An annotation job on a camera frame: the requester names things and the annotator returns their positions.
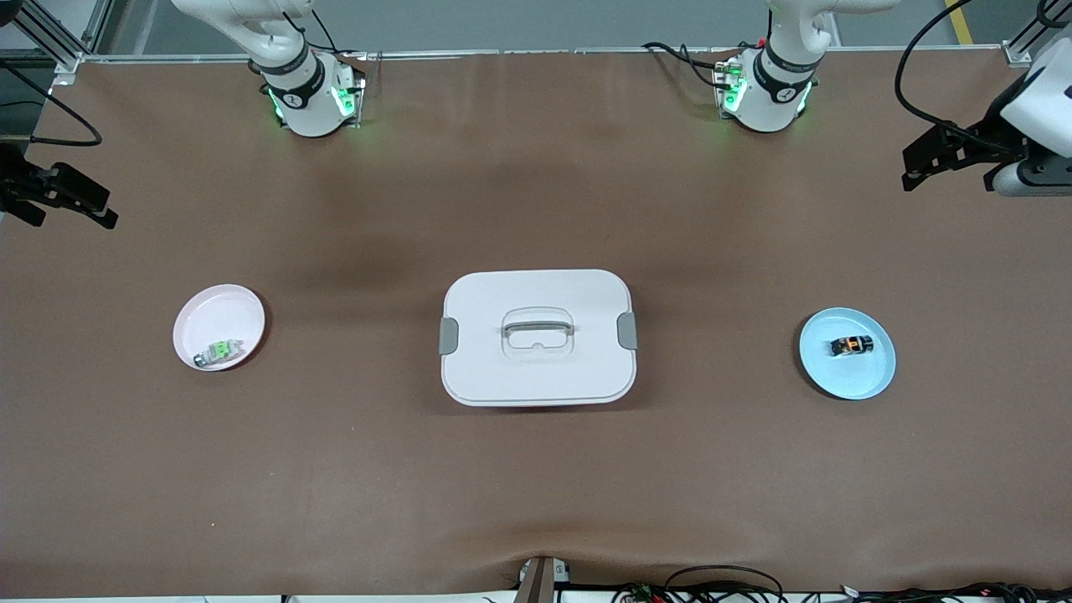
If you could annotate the orange and black switch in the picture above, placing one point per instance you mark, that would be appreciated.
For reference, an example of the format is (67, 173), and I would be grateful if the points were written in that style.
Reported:
(852, 345)

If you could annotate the aluminium table edge rail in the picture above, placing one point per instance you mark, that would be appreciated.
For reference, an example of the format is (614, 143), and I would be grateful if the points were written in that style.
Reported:
(544, 52)

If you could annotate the white lidded storage box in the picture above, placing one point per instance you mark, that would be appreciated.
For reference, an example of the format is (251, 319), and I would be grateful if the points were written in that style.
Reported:
(536, 377)

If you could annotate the small metal mounting bracket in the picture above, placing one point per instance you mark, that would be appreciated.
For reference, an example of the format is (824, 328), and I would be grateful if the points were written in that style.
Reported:
(540, 582)

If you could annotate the light blue round plate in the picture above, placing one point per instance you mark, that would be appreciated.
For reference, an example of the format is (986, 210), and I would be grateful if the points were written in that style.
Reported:
(846, 377)

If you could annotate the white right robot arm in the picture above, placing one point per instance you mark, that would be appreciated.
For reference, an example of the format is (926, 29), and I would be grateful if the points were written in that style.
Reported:
(310, 100)

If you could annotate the aluminium frame corner post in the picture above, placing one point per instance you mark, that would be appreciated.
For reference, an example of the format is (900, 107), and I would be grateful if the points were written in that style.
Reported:
(1034, 38)
(50, 38)

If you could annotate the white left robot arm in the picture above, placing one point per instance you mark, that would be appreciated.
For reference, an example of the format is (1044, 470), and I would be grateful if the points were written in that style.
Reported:
(770, 100)

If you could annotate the pink round plate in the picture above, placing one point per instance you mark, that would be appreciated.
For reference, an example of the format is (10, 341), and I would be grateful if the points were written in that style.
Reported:
(218, 318)

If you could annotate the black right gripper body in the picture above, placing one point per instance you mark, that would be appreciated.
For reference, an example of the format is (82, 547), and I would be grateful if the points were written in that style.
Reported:
(17, 180)

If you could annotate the green and grey switch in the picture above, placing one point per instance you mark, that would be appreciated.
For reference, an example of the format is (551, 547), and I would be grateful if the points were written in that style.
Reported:
(221, 351)

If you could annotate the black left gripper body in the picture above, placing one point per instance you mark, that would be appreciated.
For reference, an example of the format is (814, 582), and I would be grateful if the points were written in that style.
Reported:
(985, 136)

